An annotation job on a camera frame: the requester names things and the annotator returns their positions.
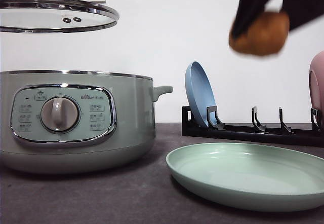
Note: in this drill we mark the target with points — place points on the brown potato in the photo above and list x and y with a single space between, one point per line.
267 35

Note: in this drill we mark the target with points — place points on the glass steamer lid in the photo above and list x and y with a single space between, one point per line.
55 16

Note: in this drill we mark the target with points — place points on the green electric steamer pot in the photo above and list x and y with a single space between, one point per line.
76 122

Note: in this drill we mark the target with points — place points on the black plate rack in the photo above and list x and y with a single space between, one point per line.
286 134

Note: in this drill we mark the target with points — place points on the green plate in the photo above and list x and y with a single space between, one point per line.
248 176

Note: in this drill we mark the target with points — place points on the pink plate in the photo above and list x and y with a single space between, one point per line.
316 82

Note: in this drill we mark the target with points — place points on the blue plate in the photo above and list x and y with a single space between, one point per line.
200 90

